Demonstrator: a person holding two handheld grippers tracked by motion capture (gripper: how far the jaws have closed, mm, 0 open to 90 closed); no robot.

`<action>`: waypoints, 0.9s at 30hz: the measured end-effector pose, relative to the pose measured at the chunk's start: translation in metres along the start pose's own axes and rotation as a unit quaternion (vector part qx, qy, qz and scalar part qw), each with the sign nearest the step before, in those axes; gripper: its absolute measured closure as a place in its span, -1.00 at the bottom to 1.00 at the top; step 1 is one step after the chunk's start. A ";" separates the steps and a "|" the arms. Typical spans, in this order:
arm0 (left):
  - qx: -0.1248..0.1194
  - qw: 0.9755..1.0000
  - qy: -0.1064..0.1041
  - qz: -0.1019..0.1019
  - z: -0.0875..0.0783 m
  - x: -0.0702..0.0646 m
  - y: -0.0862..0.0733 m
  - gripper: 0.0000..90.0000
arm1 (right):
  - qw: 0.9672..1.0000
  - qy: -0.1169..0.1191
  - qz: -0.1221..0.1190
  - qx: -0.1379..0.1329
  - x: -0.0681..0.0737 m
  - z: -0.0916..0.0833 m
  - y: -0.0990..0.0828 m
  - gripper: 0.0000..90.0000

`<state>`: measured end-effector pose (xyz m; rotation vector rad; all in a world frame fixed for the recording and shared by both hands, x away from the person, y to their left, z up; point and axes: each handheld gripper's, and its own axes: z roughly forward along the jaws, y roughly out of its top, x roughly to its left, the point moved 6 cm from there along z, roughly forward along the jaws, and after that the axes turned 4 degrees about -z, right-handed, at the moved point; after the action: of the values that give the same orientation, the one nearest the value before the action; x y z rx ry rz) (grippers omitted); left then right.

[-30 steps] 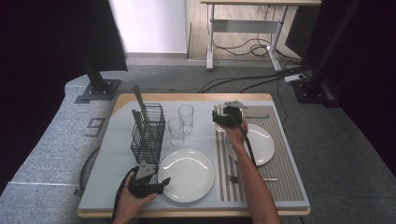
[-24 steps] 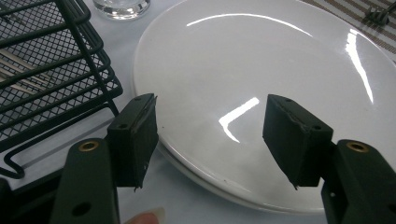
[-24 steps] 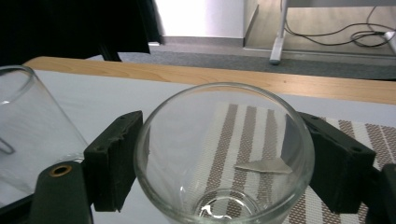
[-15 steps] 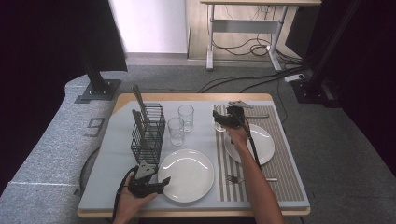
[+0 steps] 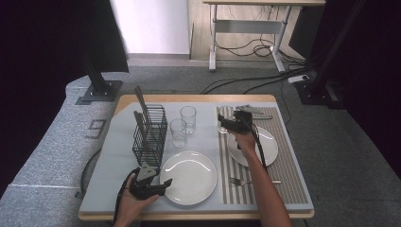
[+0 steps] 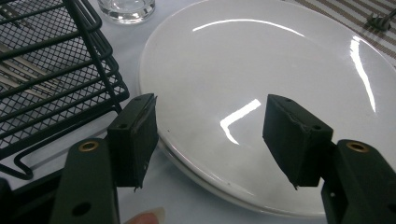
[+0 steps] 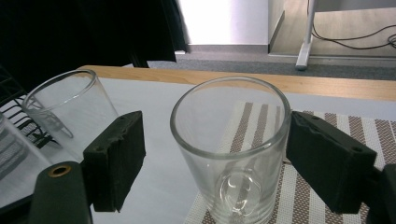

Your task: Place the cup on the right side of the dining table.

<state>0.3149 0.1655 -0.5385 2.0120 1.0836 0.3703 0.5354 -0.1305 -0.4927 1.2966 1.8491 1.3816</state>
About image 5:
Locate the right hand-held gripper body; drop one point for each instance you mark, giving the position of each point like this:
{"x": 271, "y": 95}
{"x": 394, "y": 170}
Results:
{"x": 242, "y": 123}

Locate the striped placemat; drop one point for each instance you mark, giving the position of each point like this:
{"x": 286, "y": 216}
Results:
{"x": 233, "y": 195}

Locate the dark curtain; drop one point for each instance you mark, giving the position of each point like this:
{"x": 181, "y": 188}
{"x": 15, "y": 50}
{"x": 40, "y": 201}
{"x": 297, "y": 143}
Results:
{"x": 47, "y": 47}
{"x": 378, "y": 63}

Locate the desk with white metal legs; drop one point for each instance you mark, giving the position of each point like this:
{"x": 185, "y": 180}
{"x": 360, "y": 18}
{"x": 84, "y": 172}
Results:
{"x": 249, "y": 26}

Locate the steel cutlery piece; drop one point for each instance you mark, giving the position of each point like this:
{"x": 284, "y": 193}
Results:
{"x": 141, "y": 99}
{"x": 138, "y": 121}

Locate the person's left hand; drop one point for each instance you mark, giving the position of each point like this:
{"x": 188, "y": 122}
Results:
{"x": 130, "y": 209}

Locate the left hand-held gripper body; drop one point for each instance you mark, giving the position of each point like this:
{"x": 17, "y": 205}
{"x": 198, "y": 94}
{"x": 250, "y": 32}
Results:
{"x": 143, "y": 189}

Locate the steel fork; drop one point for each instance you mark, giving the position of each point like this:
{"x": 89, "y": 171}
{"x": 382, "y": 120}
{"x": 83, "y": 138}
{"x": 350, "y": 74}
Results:
{"x": 239, "y": 181}

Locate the white power strip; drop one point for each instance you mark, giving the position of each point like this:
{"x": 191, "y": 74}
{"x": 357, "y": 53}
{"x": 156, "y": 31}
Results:
{"x": 298, "y": 78}

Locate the light grey table cover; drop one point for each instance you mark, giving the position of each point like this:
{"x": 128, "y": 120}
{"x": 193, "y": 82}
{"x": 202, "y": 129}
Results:
{"x": 119, "y": 142}

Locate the person's right hand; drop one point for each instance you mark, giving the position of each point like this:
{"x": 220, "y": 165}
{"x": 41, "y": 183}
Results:
{"x": 246, "y": 143}

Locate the white plate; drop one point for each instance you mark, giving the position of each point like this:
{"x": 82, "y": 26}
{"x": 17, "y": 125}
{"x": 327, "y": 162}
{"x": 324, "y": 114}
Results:
{"x": 192, "y": 179}
{"x": 269, "y": 148}

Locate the black metal stand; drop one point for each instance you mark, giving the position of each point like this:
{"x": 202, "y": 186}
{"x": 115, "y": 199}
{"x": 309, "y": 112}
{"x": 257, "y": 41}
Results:
{"x": 99, "y": 85}
{"x": 318, "y": 88}

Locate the white partition panel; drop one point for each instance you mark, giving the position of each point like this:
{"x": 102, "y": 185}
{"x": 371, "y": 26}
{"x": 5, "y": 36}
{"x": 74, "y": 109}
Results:
{"x": 151, "y": 25}

